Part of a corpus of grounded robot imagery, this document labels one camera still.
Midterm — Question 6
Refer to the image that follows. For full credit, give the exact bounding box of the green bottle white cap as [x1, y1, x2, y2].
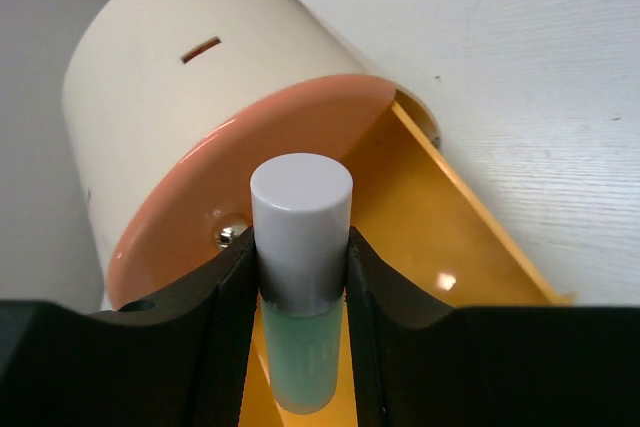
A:
[250, 153, 353, 415]

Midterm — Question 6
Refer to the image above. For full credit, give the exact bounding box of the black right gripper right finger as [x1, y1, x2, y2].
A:
[346, 230, 639, 426]

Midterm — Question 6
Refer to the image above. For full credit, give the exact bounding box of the cream cylindrical drawer organizer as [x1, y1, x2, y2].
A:
[62, 0, 440, 308]

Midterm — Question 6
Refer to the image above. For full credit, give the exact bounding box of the pink top drawer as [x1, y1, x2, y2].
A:
[107, 74, 396, 309]

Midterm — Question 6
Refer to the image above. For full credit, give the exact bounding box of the yellow drawer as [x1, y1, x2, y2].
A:
[240, 100, 571, 426]

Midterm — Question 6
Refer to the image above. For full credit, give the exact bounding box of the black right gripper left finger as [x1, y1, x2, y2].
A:
[1, 231, 258, 426]

